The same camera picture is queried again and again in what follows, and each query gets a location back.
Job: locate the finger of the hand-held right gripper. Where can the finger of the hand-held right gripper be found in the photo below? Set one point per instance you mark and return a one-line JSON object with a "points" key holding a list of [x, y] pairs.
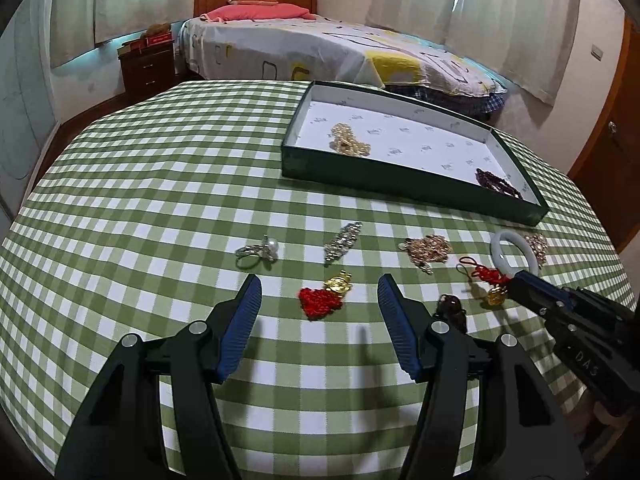
{"points": [[537, 285], [540, 309]]}

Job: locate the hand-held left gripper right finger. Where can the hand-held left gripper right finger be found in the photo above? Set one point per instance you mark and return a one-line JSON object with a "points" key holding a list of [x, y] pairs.
{"points": [[397, 330]]}

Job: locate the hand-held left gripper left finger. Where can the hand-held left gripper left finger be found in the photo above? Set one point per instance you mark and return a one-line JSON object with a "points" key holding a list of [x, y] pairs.
{"points": [[240, 330]]}

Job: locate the gold pearl cluster jewelry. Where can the gold pearl cluster jewelry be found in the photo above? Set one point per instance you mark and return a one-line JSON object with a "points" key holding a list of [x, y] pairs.
{"points": [[537, 245]]}

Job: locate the red knot gold ingot charm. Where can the red knot gold ingot charm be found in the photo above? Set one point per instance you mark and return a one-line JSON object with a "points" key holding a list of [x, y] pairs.
{"points": [[487, 280]]}

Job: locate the white jade bangle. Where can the white jade bangle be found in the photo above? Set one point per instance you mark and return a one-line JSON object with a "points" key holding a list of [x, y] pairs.
{"points": [[497, 252]]}

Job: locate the red tassel gold figure charm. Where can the red tassel gold figure charm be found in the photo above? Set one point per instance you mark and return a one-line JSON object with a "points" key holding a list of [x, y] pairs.
{"points": [[322, 297]]}

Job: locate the crystal rhinestone brooch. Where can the crystal rhinestone brooch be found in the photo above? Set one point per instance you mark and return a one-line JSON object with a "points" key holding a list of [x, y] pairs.
{"points": [[342, 242]]}

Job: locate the dark green shallow box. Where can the dark green shallow box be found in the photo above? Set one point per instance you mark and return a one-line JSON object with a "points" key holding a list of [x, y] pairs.
{"points": [[400, 187]]}

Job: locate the dark brown bead ornament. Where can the dark brown bead ornament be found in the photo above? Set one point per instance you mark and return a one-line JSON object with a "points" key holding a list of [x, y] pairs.
{"points": [[452, 310]]}

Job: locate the wooden door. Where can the wooden door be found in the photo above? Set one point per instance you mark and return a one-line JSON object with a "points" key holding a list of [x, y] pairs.
{"points": [[605, 160]]}

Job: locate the green checkered tablecloth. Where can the green checkered tablecloth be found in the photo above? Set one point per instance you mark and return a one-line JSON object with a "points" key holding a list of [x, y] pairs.
{"points": [[150, 185]]}

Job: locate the blue plaid bed cover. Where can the blue plaid bed cover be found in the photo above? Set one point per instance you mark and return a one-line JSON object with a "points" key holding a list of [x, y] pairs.
{"points": [[450, 102]]}

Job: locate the dark wooden nightstand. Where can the dark wooden nightstand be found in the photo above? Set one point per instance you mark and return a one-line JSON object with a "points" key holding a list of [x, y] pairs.
{"points": [[147, 70]]}

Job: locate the printed white bedsheet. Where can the printed white bedsheet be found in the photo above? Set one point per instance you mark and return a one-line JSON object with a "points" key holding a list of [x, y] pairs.
{"points": [[325, 45]]}

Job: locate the brown plush toy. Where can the brown plush toy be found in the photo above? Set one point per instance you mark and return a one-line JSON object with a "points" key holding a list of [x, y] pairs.
{"points": [[157, 30]]}

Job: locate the pink pillow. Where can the pink pillow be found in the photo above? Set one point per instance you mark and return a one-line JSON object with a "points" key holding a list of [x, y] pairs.
{"points": [[260, 11]]}

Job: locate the wall light switch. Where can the wall light switch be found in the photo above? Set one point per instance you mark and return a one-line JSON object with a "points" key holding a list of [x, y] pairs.
{"points": [[596, 52]]}

